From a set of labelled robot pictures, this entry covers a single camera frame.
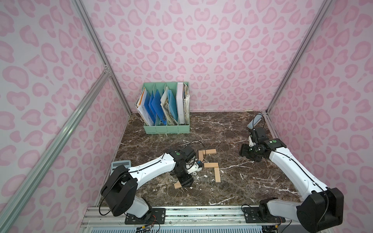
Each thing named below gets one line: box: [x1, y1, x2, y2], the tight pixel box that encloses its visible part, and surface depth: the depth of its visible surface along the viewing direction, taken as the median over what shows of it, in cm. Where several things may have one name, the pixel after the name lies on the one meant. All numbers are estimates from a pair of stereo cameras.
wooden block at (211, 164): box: [203, 162, 219, 168], surface depth 92 cm
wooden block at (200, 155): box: [198, 149, 204, 163], surface depth 95 cm
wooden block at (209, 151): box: [202, 148, 217, 155], surface depth 99 cm
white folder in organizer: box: [175, 82, 186, 125], surface depth 100 cm
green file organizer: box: [138, 81, 191, 135], surface depth 102 cm
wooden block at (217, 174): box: [214, 166, 221, 183], surface depth 88 cm
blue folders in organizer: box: [143, 89, 168, 126], surface depth 100 cm
